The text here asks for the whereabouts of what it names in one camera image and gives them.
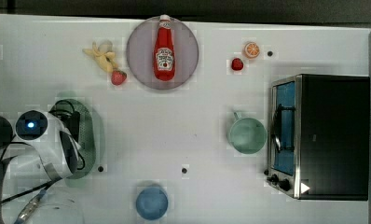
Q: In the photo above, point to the yellow toy banana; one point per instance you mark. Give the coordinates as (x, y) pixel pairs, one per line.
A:
(103, 55)

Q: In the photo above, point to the red toy strawberry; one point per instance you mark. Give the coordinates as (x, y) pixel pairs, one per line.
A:
(237, 64)
(118, 77)

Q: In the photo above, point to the black toaster oven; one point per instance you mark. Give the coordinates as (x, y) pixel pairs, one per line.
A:
(318, 137)

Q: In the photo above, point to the grey round plate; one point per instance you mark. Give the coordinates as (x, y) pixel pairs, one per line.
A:
(140, 49)

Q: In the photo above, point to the blue bowl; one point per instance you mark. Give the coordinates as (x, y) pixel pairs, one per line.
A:
(152, 203)

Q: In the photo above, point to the green plastic strainer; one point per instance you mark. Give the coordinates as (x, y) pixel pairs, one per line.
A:
(88, 150)

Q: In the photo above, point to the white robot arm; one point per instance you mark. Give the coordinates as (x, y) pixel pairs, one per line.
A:
(42, 153)

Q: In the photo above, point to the orange slice toy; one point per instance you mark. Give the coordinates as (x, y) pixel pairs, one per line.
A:
(251, 50)

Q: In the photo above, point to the red plush ketchup bottle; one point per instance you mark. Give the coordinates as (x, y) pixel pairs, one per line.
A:
(163, 55)

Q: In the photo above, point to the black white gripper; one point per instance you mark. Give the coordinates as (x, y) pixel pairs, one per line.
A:
(71, 123)

